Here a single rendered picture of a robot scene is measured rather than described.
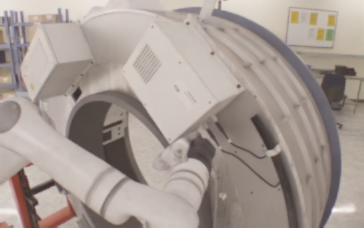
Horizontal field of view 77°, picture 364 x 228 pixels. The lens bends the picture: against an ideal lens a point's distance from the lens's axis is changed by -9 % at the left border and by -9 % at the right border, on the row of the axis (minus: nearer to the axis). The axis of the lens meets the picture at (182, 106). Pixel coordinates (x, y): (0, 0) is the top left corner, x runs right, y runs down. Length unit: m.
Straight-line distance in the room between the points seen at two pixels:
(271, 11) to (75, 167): 6.24
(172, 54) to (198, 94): 0.11
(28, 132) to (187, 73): 0.32
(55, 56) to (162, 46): 0.49
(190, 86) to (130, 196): 0.28
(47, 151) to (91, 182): 0.09
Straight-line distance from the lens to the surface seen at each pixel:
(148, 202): 0.36
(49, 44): 0.98
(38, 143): 0.43
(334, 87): 5.23
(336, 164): 1.10
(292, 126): 0.73
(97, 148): 1.42
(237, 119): 0.64
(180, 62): 0.55
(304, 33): 6.81
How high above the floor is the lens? 1.80
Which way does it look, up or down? 18 degrees down
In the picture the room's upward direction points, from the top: 1 degrees clockwise
